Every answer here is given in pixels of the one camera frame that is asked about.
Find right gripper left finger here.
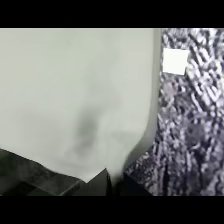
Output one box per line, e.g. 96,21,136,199
68,167,113,197

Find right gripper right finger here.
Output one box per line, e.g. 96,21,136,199
119,171,152,197

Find white garment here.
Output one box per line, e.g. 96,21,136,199
0,28,163,185

